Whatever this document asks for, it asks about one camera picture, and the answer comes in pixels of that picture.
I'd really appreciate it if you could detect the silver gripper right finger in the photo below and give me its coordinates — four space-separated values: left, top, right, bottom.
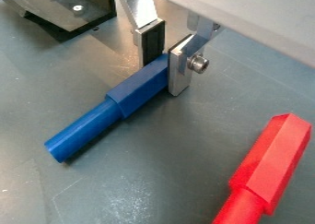
167 12 224 96

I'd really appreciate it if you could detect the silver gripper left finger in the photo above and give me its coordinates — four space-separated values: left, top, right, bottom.
119 0 166 67

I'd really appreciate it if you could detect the blue peg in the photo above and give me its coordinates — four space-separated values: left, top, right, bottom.
44 54 167 162

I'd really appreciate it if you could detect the red peg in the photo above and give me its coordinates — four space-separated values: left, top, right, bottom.
212 113 311 224

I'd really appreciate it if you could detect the black fixture bracket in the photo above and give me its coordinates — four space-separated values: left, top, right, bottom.
3 0 118 41

